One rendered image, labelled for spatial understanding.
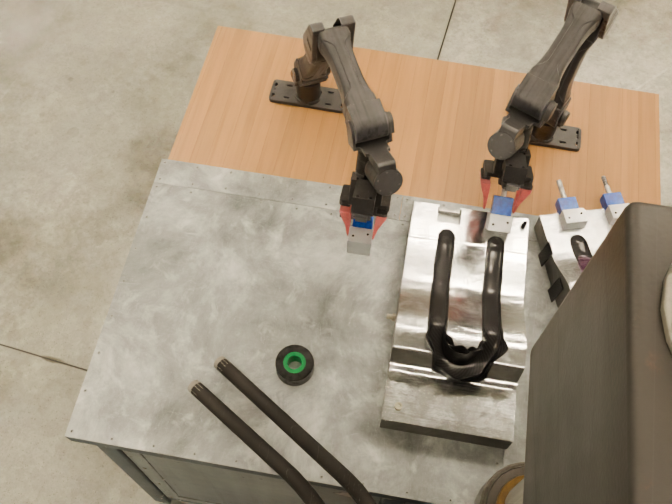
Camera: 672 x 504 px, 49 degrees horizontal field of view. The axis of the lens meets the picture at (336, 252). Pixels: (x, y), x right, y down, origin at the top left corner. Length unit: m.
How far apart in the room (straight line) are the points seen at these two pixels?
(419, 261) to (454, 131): 0.45
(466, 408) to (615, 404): 1.19
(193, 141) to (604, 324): 1.61
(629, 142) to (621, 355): 1.70
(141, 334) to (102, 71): 1.75
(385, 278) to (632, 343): 1.36
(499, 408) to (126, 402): 0.76
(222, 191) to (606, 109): 1.01
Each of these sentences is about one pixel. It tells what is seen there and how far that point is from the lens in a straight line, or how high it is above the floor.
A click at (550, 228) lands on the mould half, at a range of 1.76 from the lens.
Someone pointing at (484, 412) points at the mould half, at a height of 0.86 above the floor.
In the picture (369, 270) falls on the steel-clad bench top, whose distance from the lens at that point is 1.70.
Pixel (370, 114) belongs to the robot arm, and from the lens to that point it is 1.43.
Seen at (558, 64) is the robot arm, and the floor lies 1.20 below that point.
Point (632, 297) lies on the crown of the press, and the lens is 0.36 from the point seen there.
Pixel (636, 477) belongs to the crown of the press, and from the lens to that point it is 0.33.
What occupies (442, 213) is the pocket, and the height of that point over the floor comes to 0.86.
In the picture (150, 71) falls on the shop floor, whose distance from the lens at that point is 3.20.
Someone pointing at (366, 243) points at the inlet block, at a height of 0.96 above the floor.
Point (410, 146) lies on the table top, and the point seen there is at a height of 0.80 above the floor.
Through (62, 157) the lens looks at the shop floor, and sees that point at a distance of 3.02.
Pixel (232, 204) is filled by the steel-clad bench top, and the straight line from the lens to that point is 1.80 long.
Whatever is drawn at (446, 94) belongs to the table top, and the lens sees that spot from 2.02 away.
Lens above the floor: 2.31
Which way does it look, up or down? 61 degrees down
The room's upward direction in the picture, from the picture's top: 2 degrees clockwise
